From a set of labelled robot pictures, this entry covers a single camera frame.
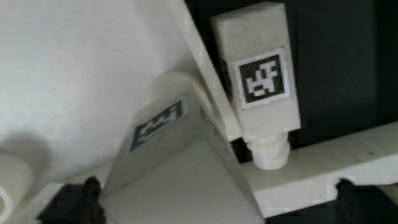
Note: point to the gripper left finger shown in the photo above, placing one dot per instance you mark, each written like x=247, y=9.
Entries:
x=73, y=207

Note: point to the white table leg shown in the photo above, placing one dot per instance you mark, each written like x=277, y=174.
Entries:
x=174, y=183

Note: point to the white square tabletop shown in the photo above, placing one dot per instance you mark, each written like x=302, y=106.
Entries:
x=85, y=48

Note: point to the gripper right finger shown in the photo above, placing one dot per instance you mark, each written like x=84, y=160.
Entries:
x=363, y=206

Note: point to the white leg front centre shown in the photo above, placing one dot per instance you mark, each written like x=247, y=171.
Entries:
x=252, y=43

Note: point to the white front fence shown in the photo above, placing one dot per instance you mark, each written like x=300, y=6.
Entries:
x=355, y=157

